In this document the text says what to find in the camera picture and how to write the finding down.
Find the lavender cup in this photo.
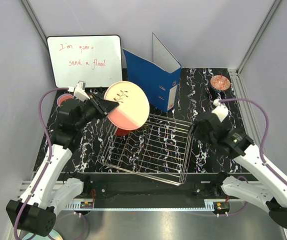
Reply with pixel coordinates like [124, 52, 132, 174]
[56, 93, 75, 107]

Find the red bowl white inside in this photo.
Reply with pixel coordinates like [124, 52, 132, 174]
[115, 127, 131, 137]

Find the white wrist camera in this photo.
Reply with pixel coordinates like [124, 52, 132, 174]
[68, 81, 90, 102]
[211, 99, 229, 123]

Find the blue ring binder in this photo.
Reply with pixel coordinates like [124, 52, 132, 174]
[123, 34, 182, 113]

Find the wire dish rack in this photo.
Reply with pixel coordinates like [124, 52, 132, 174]
[97, 114, 193, 186]

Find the light blue plate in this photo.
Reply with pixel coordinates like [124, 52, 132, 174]
[21, 230, 63, 240]

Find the pink beige plate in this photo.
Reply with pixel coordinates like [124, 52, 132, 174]
[104, 81, 150, 131]

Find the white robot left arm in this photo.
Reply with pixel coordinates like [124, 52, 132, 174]
[6, 95, 119, 239]

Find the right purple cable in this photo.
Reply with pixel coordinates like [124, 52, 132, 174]
[188, 97, 287, 216]

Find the whiteboard with red writing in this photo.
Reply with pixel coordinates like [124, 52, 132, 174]
[47, 35, 123, 88]

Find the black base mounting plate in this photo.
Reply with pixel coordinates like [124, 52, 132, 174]
[63, 171, 234, 210]

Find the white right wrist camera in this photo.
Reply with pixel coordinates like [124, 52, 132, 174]
[211, 99, 229, 123]

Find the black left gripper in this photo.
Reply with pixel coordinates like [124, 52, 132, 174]
[74, 92, 119, 130]

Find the red blue patterned bowl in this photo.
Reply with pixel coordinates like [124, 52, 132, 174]
[210, 75, 231, 92]

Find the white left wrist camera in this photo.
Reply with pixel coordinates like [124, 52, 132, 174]
[68, 81, 90, 102]

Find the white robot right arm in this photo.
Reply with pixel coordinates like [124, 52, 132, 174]
[189, 112, 287, 229]

